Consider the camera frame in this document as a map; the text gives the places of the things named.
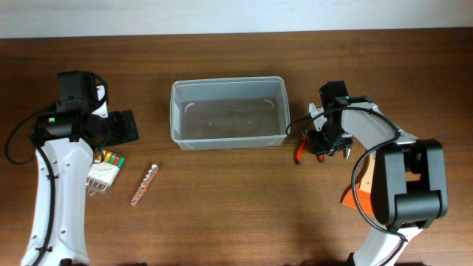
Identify red handled small cutters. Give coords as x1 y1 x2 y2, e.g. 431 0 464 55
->
295 130 326 166

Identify orange socket bit rail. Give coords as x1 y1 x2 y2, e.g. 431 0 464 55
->
130 164 159 206

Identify orange scraper wooden handle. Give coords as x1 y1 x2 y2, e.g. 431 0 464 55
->
341 154 375 216

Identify clear plastic container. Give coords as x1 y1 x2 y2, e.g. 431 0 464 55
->
169 76 290 151

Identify orange black long-nose pliers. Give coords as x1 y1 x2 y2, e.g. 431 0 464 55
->
344 145 352 160

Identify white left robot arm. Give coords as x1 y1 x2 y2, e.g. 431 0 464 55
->
21 70 139 265

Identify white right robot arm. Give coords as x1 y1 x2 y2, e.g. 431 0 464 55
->
307 81 448 265

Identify coloured screwdriver bit set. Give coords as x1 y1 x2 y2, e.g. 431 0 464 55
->
86 149 125 196

